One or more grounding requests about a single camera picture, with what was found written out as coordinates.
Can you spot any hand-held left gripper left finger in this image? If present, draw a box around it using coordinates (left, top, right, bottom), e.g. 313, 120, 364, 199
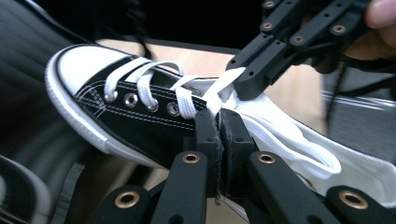
149, 108, 224, 224

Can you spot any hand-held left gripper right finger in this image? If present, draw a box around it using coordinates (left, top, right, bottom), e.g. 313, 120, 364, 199
219, 108, 341, 224

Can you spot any black and white canvas sneaker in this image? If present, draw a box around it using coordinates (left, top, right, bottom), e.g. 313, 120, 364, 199
45, 43, 396, 209
0, 154, 52, 224

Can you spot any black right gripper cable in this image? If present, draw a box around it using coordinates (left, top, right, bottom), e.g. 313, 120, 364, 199
325, 54, 396, 124

